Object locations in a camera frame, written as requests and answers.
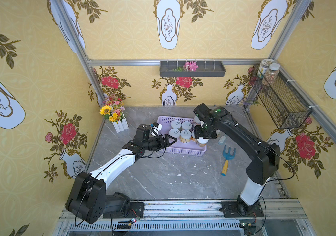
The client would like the pink can with pull tab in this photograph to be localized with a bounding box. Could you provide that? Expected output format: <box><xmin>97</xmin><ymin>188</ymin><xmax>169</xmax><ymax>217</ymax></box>
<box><xmin>169</xmin><ymin>128</ymin><xmax>181</xmax><ymax>140</ymax></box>

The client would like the yellow can white lid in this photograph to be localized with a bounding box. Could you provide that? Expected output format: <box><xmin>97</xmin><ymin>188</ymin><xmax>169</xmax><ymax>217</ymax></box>
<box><xmin>196</xmin><ymin>138</ymin><xmax>209</xmax><ymax>147</ymax></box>

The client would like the green label can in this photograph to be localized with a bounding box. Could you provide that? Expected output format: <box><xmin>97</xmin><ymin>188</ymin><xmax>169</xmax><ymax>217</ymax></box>
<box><xmin>171</xmin><ymin>120</ymin><xmax>182</xmax><ymax>131</ymax></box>

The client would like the blue mixed congee can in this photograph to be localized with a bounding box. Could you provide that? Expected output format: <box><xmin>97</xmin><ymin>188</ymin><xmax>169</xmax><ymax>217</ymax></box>
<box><xmin>193</xmin><ymin>116</ymin><xmax>201</xmax><ymax>126</ymax></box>

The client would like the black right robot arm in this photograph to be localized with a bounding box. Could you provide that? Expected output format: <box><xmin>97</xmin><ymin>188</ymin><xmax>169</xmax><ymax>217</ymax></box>
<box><xmin>193</xmin><ymin>103</ymin><xmax>280</xmax><ymax>209</ymax></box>

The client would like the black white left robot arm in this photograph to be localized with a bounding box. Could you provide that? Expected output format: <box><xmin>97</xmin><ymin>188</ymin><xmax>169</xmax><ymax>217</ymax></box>
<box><xmin>65</xmin><ymin>123</ymin><xmax>177</xmax><ymax>224</ymax></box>

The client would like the purple perforated plastic basket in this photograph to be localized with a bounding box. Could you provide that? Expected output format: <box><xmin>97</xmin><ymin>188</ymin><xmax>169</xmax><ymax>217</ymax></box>
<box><xmin>157</xmin><ymin>116</ymin><xmax>207</xmax><ymax>156</ymax></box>

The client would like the teal garden fork tool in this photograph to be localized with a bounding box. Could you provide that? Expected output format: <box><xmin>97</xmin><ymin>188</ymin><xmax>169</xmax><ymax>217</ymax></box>
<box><xmin>221</xmin><ymin>145</ymin><xmax>236</xmax><ymax>176</ymax></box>

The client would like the artificial flowers white fence pot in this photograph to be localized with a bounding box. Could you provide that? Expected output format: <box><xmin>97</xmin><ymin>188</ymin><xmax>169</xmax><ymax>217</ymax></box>
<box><xmin>99</xmin><ymin>95</ymin><xmax>129</xmax><ymax>133</ymax></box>

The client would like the pink artificial flower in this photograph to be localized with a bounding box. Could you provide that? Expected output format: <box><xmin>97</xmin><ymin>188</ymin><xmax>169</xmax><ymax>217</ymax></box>
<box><xmin>184</xmin><ymin>61</ymin><xmax>198</xmax><ymax>71</ymax></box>

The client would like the glass jar white lid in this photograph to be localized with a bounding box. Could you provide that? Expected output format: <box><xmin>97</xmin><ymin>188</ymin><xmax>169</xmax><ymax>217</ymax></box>
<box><xmin>262</xmin><ymin>63</ymin><xmax>280</xmax><ymax>86</ymax></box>

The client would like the glass jar behind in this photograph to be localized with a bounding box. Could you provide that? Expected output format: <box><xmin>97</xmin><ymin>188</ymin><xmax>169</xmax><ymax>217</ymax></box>
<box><xmin>257</xmin><ymin>59</ymin><xmax>275</xmax><ymax>78</ymax></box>

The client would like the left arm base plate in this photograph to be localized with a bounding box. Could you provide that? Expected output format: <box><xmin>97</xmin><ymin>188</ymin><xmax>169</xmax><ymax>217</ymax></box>
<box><xmin>102</xmin><ymin>202</ymin><xmax>144</xmax><ymax>219</ymax></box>

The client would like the dark grey wall shelf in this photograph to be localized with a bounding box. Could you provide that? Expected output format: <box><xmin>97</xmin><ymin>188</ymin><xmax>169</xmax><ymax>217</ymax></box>
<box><xmin>160</xmin><ymin>60</ymin><xmax>226</xmax><ymax>77</ymax></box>

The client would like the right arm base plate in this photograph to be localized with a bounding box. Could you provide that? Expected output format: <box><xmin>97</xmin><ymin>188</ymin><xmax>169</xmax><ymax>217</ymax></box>
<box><xmin>219</xmin><ymin>201</ymin><xmax>265</xmax><ymax>218</ymax></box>

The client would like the black wire mesh basket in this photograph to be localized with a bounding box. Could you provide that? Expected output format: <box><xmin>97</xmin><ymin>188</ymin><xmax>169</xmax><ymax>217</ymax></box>
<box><xmin>249</xmin><ymin>65</ymin><xmax>312</xmax><ymax>129</ymax></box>

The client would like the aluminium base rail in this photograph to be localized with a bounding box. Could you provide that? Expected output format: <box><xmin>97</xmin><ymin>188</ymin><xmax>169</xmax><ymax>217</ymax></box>
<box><xmin>53</xmin><ymin>199</ymin><xmax>316</xmax><ymax>236</ymax></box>

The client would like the aluminium frame post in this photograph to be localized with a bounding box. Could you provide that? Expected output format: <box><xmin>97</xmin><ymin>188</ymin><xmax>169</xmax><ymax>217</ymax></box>
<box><xmin>269</xmin><ymin>0</ymin><xmax>311</xmax><ymax>60</ymax></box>

